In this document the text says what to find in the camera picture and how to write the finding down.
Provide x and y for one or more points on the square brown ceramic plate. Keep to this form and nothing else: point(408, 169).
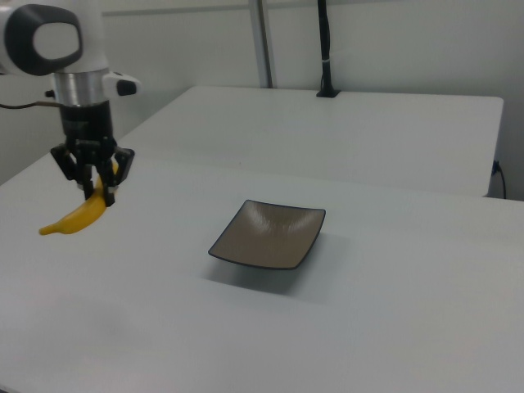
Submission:
point(266, 237)

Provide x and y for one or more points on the grey partition frame post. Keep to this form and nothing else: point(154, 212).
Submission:
point(262, 41)

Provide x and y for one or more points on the yellow banana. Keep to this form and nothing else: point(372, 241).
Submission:
point(82, 215)

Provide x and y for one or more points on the black camera stand pole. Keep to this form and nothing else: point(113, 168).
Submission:
point(326, 41)

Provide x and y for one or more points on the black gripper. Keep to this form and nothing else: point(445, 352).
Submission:
point(87, 123)

